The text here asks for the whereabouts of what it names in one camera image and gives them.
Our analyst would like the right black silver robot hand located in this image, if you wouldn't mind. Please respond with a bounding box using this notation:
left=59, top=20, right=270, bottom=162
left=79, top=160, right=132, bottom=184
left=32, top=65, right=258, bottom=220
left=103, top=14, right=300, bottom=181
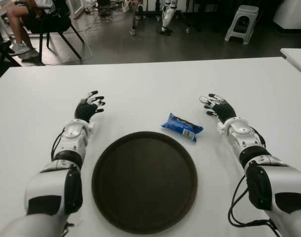
left=198, top=93, right=237, bottom=123

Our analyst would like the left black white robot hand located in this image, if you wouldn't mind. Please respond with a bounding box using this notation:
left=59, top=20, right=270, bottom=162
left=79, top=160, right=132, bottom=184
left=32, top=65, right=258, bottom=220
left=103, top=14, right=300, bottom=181
left=75, top=90, right=106, bottom=123

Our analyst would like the blue Oreo cookie packet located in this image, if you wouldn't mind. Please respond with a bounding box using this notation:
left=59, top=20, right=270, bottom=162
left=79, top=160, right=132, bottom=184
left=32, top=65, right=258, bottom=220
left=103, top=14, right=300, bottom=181
left=160, top=112, right=204, bottom=143

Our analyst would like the white side table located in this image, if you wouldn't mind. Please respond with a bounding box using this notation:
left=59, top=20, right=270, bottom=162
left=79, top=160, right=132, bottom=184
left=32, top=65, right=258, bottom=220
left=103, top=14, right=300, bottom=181
left=280, top=48, right=301, bottom=79

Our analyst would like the black office chair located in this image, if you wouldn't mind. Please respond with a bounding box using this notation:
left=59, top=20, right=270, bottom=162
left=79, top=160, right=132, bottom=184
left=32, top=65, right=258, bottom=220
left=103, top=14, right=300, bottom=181
left=16, top=0, right=86, bottom=65

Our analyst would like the round dark brown tray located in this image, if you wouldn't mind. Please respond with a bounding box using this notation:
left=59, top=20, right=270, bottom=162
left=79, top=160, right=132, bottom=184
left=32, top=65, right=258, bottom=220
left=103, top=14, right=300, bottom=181
left=91, top=131, right=198, bottom=235

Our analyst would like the grey plastic stool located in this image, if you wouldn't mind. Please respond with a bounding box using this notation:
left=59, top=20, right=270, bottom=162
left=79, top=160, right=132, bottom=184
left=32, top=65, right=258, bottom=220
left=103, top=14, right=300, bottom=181
left=224, top=4, right=260, bottom=45

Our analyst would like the white framed panel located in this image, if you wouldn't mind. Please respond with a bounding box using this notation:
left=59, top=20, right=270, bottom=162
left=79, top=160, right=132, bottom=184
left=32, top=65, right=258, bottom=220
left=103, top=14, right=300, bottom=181
left=66, top=0, right=85, bottom=19

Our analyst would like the white humanoid robot leg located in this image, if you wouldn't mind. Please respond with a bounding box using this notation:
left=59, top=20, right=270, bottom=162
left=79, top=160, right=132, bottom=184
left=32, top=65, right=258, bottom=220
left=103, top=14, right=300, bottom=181
left=159, top=0, right=178, bottom=36

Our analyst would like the seated person with bare legs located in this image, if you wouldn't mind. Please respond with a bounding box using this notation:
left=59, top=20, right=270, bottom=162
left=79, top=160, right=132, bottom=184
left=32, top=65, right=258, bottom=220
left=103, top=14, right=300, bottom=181
left=6, top=0, right=55, bottom=60

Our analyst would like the white cabinet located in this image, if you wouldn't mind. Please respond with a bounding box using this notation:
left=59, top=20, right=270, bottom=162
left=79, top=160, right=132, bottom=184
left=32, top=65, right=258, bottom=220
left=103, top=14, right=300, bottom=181
left=273, top=0, right=301, bottom=30

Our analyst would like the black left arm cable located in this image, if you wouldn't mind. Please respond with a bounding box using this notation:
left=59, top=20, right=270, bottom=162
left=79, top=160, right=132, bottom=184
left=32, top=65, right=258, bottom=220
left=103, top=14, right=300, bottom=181
left=50, top=130, right=75, bottom=236

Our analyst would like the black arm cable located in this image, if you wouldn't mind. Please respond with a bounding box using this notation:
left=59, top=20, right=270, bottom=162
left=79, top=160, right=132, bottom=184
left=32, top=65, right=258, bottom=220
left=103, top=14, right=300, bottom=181
left=228, top=125, right=281, bottom=237
left=50, top=130, right=75, bottom=236

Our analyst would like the long white floor cable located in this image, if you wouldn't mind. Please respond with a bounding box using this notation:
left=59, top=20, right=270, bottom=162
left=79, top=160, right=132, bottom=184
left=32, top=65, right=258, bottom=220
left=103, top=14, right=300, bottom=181
left=44, top=14, right=102, bottom=65

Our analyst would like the tangled floor cables heap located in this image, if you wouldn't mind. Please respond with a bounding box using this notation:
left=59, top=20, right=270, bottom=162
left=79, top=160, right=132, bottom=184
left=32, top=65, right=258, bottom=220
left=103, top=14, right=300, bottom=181
left=85, top=2, right=126, bottom=24

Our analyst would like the black wheeled metal frame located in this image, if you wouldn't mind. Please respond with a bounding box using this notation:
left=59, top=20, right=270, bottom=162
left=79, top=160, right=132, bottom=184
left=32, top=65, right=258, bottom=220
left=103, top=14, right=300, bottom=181
left=129, top=0, right=192, bottom=36

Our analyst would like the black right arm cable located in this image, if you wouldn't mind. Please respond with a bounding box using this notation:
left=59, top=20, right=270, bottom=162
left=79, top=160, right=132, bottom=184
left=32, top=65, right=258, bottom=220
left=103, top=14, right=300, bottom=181
left=228, top=125, right=281, bottom=237

